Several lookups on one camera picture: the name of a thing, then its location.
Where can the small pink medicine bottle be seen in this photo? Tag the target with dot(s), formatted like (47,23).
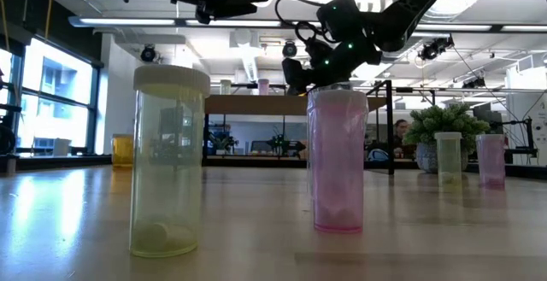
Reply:
(263,88)
(490,161)

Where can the tall pink medicine bottle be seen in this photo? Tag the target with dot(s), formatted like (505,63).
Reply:
(339,165)

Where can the small pale green medicine bottle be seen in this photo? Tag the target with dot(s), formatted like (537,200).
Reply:
(448,157)
(225,88)

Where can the orange medicine bottle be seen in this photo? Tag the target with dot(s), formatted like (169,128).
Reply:
(122,153)

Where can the large pale green medicine bottle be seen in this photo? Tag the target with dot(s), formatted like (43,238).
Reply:
(168,165)

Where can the black background robot arm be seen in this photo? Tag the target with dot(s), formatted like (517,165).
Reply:
(284,145)

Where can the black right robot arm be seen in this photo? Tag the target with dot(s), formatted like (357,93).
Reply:
(406,7)

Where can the wooden shelf black metal legs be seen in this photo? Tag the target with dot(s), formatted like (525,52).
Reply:
(256,105)

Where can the black round ceiling spotlight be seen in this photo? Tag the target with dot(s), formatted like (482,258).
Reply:
(289,49)
(148,54)

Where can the person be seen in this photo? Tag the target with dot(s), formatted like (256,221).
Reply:
(401,128)

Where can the potted green artificial plant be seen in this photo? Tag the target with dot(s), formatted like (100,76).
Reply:
(444,121)

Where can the black background monitor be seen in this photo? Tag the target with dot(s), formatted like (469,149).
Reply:
(495,116)

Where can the white bin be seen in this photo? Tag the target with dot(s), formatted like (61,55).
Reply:
(62,146)

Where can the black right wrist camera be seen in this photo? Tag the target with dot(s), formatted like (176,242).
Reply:
(295,76)

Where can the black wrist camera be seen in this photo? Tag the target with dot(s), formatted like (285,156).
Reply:
(295,76)
(204,14)

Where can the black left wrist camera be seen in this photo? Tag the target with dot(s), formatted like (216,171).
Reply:
(204,14)

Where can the black ceiling mounted camera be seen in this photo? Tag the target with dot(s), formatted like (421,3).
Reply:
(433,50)

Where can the small black ceiling camera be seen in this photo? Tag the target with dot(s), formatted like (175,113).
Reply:
(474,83)

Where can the large window black frame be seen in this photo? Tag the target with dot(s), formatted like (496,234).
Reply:
(55,118)

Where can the black aluminium table frame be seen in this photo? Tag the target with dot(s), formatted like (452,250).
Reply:
(64,161)

